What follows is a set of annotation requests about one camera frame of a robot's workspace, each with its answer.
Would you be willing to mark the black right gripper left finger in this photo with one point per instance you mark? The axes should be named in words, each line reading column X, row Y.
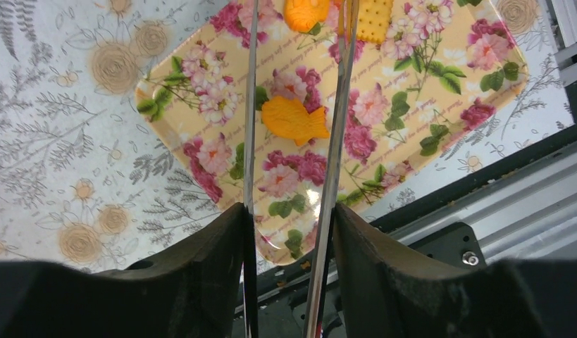
column 187, row 290

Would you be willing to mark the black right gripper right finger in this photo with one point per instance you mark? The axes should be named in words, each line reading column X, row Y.
column 390, row 290

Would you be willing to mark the metal tongs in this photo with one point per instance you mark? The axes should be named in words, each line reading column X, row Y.
column 312, row 327

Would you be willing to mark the orange bear cookie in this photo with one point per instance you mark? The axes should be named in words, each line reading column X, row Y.
column 303, row 15

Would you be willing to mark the floral tablecloth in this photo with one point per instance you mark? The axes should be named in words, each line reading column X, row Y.
column 86, row 182

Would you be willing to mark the small orange cookie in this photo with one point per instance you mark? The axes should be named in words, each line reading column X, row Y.
column 289, row 119

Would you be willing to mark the floral snack tray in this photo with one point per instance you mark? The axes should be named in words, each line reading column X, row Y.
column 444, row 68

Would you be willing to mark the square yellow cracker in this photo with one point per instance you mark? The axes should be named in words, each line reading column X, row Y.
column 373, row 20

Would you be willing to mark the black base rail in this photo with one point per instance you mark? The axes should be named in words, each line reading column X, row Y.
column 522, row 207

